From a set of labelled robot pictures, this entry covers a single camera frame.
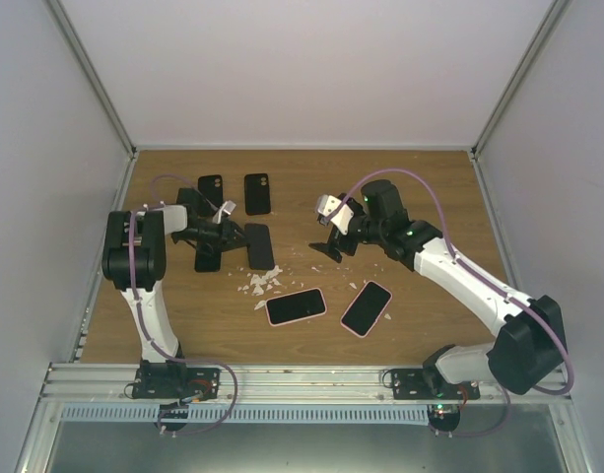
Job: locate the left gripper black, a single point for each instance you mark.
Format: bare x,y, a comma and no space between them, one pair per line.
228,236

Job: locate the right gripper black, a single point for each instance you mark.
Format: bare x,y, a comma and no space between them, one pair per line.
330,249

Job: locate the black phone face down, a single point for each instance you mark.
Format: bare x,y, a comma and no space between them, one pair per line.
259,247

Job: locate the black phone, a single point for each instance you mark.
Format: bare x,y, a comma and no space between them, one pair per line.
207,259

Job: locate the black phone case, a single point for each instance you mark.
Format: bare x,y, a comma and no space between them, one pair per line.
211,188

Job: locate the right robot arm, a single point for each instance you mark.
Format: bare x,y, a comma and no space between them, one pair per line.
529,336

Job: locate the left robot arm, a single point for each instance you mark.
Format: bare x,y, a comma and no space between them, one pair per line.
134,260

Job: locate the pink case phone right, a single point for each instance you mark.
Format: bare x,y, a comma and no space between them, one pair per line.
362,314

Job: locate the pink case phone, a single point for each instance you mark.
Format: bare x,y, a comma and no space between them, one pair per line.
362,314
295,307

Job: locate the pink case phone left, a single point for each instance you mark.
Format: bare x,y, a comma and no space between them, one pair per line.
295,307

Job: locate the white debris pile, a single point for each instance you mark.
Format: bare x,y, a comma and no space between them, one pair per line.
257,286

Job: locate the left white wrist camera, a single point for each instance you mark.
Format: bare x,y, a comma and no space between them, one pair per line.
224,212

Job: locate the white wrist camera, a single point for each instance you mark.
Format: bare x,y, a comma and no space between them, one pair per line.
224,212
332,210

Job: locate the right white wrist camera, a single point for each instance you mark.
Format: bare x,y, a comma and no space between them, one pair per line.
332,210

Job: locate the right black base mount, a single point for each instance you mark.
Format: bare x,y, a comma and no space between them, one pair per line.
412,384

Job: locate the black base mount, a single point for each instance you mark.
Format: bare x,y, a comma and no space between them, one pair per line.
173,381
412,384

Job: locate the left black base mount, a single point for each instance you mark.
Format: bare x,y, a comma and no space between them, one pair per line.
173,381

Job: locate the grey slotted cable duct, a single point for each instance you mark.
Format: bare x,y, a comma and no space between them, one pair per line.
259,414

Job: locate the aluminium front rail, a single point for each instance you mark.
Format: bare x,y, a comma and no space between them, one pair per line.
257,384

